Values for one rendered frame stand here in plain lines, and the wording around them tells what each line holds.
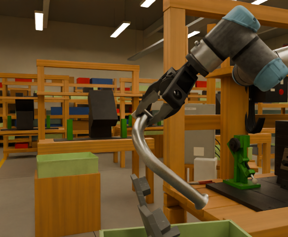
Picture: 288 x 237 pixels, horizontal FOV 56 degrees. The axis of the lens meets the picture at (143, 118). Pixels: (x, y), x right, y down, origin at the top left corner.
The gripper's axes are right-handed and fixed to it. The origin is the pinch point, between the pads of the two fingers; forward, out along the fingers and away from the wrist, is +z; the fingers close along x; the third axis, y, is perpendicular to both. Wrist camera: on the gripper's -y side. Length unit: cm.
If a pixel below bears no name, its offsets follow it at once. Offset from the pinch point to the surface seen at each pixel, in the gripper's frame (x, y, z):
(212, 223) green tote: -39.2, 0.6, 10.9
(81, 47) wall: 174, 978, 363
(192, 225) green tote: -34.7, -1.4, 15.0
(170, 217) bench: -61, 49, 53
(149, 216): -5.9, -32.2, -1.3
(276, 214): -69, 23, 2
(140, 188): -8.1, -15.8, 6.9
